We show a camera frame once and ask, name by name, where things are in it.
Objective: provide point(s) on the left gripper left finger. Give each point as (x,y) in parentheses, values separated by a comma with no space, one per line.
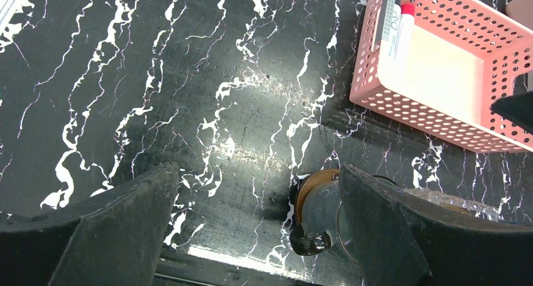
(113,238)

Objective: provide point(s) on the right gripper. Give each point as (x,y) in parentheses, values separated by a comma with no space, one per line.
(516,108)

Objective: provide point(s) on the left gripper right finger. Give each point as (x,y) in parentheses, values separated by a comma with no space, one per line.
(401,239)

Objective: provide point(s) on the grey green mug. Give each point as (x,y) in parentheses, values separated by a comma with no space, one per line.
(324,227)

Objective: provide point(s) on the pink plastic basket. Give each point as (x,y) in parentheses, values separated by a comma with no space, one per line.
(463,56)

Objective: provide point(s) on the brown wooden oval tray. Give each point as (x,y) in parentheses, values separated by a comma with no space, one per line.
(311,182)

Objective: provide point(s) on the clear packaged toothbrushes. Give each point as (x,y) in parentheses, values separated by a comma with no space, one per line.
(465,206)

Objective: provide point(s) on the black capped toothpaste tube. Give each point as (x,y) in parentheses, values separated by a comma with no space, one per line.
(386,24)

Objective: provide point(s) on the large pink lidded box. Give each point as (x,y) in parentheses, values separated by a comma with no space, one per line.
(521,12)

